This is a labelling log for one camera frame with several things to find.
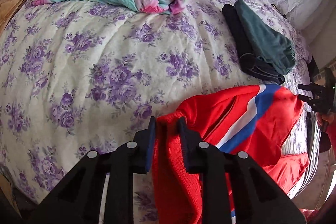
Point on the red pants with striped side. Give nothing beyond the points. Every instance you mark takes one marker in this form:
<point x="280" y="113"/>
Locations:
<point x="236" y="121"/>

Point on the purple floral bedspread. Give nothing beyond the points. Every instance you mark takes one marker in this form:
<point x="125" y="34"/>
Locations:
<point x="92" y="82"/>

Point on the dark green pants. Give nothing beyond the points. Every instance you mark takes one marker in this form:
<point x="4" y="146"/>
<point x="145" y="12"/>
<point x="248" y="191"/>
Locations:
<point x="262" y="37"/>

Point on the black pants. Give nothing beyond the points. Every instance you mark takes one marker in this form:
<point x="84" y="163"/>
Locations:
<point x="244" y="37"/>

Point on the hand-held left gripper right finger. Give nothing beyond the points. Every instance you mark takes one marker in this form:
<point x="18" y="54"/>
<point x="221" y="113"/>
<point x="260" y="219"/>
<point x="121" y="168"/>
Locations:
<point x="185" y="145"/>

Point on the purple floral pillow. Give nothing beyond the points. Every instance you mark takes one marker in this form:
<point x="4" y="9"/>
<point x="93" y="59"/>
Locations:
<point x="302" y="43"/>

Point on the black bed frame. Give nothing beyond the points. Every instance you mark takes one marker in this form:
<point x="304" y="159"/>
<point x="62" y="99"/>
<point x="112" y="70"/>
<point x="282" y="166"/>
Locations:
<point x="313" y="69"/>

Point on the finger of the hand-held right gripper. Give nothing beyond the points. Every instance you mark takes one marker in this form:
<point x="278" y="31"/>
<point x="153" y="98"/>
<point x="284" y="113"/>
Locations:
<point x="312" y="102"/>
<point x="311" y="88"/>

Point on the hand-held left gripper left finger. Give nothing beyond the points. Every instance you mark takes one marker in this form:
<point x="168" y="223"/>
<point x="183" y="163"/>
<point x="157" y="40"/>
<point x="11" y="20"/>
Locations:
<point x="151" y="145"/>

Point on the person's right hand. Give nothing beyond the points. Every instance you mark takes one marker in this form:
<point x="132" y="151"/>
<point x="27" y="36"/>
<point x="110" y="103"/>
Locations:
<point x="328" y="121"/>

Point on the dark brown object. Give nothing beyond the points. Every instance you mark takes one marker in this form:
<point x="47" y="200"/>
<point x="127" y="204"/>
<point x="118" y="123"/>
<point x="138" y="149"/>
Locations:
<point x="278" y="10"/>

